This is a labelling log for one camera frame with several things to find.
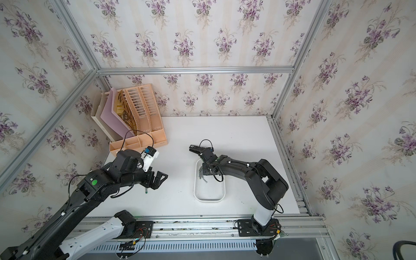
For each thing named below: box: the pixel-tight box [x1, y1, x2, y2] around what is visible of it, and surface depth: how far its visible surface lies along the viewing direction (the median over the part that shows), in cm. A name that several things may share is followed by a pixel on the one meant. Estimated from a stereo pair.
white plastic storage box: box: [193, 158, 226, 203], surface depth 86 cm
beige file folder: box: [91, 91, 121, 142], surface depth 87 cm
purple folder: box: [100, 87, 136, 139], surface depth 88 cm
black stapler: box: [189, 144, 206, 155], surface depth 102 cm
